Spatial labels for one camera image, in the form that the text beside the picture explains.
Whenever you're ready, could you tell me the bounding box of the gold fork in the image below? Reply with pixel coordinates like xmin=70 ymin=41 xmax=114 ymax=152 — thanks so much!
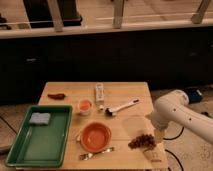
xmin=79 ymin=147 xmax=115 ymax=160

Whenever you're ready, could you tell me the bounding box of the blue grey sponge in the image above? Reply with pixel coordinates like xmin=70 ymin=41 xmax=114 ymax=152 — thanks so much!
xmin=29 ymin=113 xmax=51 ymax=125

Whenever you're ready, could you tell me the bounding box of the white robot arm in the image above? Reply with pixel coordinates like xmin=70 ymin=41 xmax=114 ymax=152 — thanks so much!
xmin=149 ymin=90 xmax=213 ymax=145

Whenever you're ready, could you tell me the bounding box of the white handled brush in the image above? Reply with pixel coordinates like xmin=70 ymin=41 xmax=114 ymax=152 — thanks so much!
xmin=105 ymin=99 xmax=140 ymax=116

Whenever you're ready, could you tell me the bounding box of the black cable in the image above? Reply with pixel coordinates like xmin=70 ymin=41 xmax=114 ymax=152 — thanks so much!
xmin=163 ymin=125 xmax=186 ymax=171

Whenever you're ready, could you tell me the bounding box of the blue black box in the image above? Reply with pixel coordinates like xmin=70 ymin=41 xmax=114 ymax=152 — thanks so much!
xmin=186 ymin=89 xmax=203 ymax=103

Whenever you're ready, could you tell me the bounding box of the small orange cup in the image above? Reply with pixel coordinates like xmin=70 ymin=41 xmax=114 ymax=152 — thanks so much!
xmin=78 ymin=99 xmax=92 ymax=116

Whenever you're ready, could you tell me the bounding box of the red bowl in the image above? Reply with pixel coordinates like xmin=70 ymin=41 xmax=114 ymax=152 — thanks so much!
xmin=80 ymin=122 xmax=112 ymax=152

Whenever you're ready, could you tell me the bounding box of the red chili pepper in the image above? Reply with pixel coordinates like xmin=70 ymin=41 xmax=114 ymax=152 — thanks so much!
xmin=47 ymin=93 xmax=66 ymax=100

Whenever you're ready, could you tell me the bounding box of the dark grape bunch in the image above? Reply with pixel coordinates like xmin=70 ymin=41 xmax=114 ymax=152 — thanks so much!
xmin=128 ymin=134 xmax=156 ymax=149

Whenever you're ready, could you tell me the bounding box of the green plastic tray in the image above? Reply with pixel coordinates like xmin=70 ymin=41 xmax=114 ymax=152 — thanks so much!
xmin=5 ymin=105 xmax=72 ymax=168

